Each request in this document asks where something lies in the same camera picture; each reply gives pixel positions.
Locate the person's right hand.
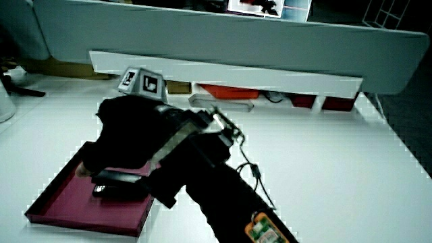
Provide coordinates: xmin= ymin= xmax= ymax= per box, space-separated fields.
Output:
xmin=74 ymin=67 xmax=207 ymax=179

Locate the black stapler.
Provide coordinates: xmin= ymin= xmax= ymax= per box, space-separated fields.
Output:
xmin=90 ymin=169 xmax=153 ymax=200

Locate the red square plate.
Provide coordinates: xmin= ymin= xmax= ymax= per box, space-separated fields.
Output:
xmin=24 ymin=140 xmax=160 ymax=238

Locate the person's right forearm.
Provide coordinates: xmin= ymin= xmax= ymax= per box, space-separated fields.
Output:
xmin=140 ymin=113 xmax=300 ymax=243

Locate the yellow box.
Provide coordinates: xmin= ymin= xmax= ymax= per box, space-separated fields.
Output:
xmin=166 ymin=80 xmax=192 ymax=95

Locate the brown cardboard sheet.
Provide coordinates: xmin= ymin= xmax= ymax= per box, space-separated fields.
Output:
xmin=19 ymin=56 xmax=113 ymax=81

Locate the clear plastic tray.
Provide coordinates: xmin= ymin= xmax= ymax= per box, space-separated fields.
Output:
xmin=188 ymin=93 xmax=254 ymax=113

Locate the orange box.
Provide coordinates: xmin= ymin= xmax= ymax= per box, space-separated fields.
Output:
xmin=198 ymin=84 xmax=260 ymax=101

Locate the black tripod leg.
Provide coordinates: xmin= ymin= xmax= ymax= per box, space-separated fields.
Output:
xmin=0 ymin=66 xmax=47 ymax=99

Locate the white desk shelf riser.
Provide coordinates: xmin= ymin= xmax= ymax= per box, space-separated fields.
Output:
xmin=89 ymin=50 xmax=364 ymax=114

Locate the white container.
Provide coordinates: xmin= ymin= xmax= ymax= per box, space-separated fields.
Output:
xmin=0 ymin=80 xmax=17 ymax=124

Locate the white partition board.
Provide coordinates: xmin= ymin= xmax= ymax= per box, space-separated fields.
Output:
xmin=32 ymin=0 xmax=431 ymax=96

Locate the white cushion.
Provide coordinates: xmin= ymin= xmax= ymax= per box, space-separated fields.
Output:
xmin=0 ymin=0 xmax=51 ymax=61

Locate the orange tracker module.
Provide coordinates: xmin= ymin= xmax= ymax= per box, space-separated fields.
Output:
xmin=244 ymin=211 xmax=290 ymax=243

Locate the dark red box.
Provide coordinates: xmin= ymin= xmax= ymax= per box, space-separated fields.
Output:
xmin=321 ymin=95 xmax=359 ymax=113
xmin=290 ymin=94 xmax=318 ymax=109

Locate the white framed picture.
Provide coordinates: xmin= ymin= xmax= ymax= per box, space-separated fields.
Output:
xmin=227 ymin=0 xmax=286 ymax=19

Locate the light blue box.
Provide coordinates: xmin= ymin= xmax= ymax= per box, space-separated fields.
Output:
xmin=281 ymin=0 xmax=313 ymax=23

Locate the black glove cable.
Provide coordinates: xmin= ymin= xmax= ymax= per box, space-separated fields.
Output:
xmin=235 ymin=134 xmax=276 ymax=210

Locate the black coiled cable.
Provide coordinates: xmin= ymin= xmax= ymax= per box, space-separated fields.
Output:
xmin=262 ymin=90 xmax=288 ymax=104

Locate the white wire rack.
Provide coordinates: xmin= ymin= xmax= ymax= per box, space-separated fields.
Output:
xmin=362 ymin=0 xmax=411 ymax=30

